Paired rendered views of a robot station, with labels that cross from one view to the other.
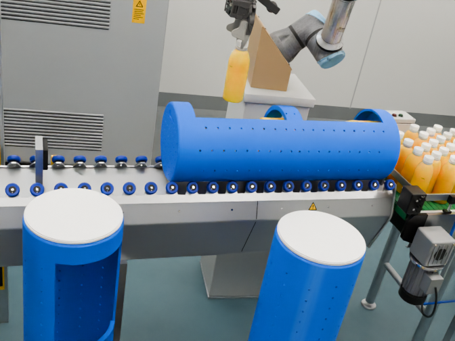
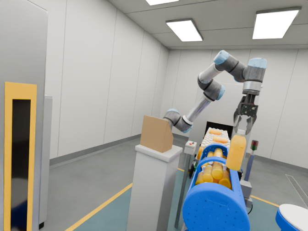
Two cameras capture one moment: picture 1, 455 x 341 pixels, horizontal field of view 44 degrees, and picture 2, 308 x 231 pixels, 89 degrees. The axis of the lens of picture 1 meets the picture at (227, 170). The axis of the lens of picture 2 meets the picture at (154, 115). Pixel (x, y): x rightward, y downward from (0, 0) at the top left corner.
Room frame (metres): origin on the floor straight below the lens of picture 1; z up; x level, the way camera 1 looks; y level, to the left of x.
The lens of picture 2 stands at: (1.61, 0.91, 1.61)
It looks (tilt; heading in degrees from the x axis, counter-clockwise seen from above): 8 degrees down; 314
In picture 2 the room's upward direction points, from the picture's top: 8 degrees clockwise
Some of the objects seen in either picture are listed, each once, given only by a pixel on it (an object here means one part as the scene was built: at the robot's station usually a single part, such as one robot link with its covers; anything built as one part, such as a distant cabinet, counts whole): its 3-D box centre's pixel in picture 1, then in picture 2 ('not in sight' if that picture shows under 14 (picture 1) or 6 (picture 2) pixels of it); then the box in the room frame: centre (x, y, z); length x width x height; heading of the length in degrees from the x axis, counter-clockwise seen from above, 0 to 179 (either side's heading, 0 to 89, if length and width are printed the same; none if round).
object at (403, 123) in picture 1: (388, 124); (190, 147); (2.49, -0.70, 1.05); 0.20 x 0.10 x 0.10; 112
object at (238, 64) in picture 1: (237, 73); (236, 150); (1.83, 0.03, 1.38); 0.07 x 0.07 x 0.19
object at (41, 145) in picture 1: (41, 162); not in sight; (1.65, 0.62, 1.00); 0.10 x 0.04 x 0.15; 22
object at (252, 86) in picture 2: not in sight; (252, 87); (1.82, 0.04, 1.71); 0.08 x 0.08 x 0.05
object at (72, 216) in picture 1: (74, 214); not in sight; (1.36, 0.41, 1.03); 0.28 x 0.28 x 0.01
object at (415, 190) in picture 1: (410, 199); (236, 174); (1.98, -0.73, 0.95); 0.10 x 0.07 x 0.10; 22
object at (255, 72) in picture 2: not in sight; (255, 71); (1.83, 0.03, 1.78); 0.09 x 0.08 x 0.11; 131
